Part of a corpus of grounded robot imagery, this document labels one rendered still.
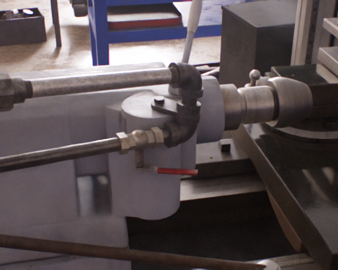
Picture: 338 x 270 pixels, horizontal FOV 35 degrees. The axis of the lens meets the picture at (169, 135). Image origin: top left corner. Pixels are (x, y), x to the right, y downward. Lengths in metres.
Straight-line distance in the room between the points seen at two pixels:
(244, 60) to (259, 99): 1.40
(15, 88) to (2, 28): 4.00
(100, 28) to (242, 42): 0.72
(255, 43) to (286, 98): 1.31
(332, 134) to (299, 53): 0.99
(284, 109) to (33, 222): 0.44
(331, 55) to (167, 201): 0.61
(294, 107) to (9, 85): 0.50
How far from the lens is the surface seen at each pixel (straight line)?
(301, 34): 2.12
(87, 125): 0.81
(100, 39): 2.67
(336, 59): 1.26
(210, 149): 1.23
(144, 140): 0.71
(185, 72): 0.70
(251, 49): 2.25
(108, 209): 0.86
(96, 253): 0.78
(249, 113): 0.91
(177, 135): 0.73
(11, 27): 4.61
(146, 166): 0.74
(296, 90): 0.93
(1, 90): 0.60
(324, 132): 1.18
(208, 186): 1.17
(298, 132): 1.18
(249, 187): 1.18
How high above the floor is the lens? 1.50
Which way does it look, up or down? 29 degrees down
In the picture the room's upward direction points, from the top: straight up
